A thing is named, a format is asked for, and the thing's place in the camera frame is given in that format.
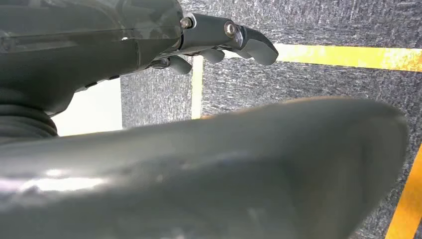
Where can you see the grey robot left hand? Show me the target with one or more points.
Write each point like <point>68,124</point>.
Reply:
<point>82,49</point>

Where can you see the white flat panel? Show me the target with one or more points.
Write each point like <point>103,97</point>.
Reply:
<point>92,109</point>

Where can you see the ribbed grey left arm sleeve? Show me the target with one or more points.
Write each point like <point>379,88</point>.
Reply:
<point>23,123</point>

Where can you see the pale floor tape strip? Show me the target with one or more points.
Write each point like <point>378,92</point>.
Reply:
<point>197,89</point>

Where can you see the long yellow floor tape strip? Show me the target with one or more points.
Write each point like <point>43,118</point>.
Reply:
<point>346,56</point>

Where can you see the slanted yellow floor tape strip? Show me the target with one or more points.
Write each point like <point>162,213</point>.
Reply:
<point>407,207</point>

